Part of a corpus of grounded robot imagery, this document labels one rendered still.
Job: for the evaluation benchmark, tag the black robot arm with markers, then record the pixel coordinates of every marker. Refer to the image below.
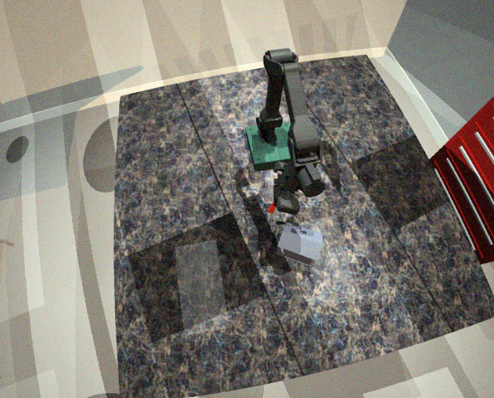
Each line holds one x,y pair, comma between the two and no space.
284,75

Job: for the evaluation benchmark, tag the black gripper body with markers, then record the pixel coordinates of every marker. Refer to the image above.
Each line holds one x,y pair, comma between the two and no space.
287,201

